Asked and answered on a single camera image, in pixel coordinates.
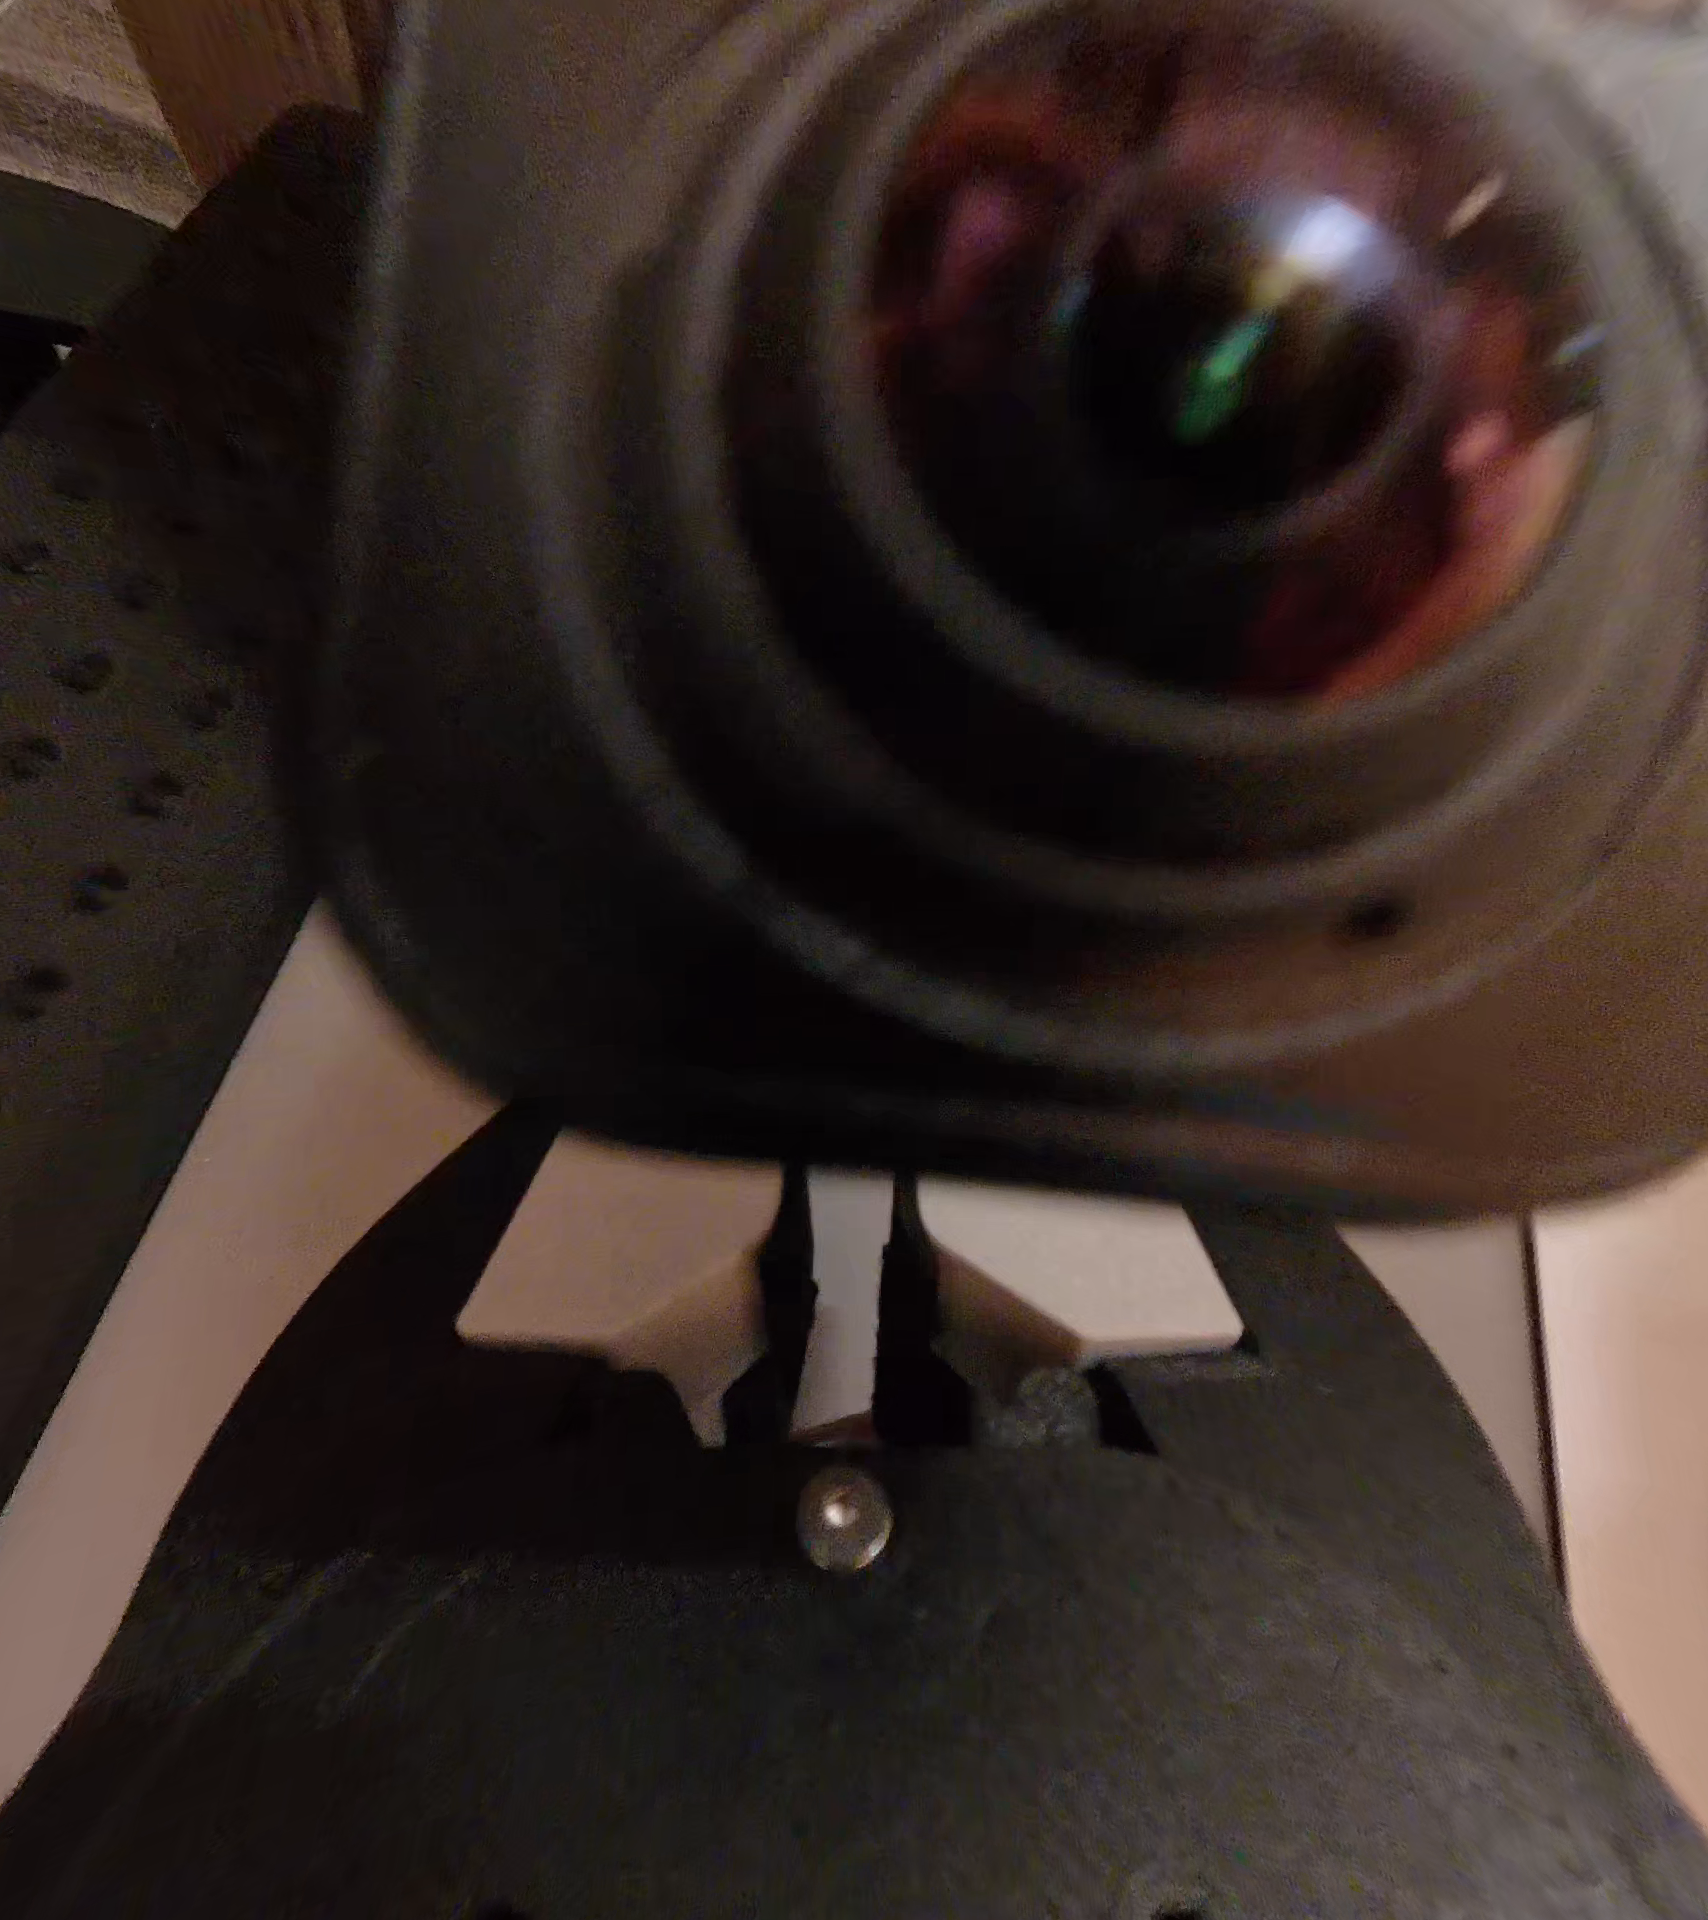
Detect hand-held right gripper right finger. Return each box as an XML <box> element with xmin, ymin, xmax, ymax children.
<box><xmin>872</xmin><ymin>1174</ymin><xmax>1250</xmax><ymax>1446</ymax></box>

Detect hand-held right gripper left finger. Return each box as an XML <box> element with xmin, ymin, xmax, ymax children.
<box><xmin>457</xmin><ymin>1140</ymin><xmax>815</xmax><ymax>1446</ymax></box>

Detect black perforated board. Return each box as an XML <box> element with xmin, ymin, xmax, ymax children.
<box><xmin>0</xmin><ymin>104</ymin><xmax>392</xmax><ymax>1713</ymax></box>

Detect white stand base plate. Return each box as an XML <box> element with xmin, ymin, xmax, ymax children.
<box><xmin>1526</xmin><ymin>1132</ymin><xmax>1708</xmax><ymax>1920</ymax></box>

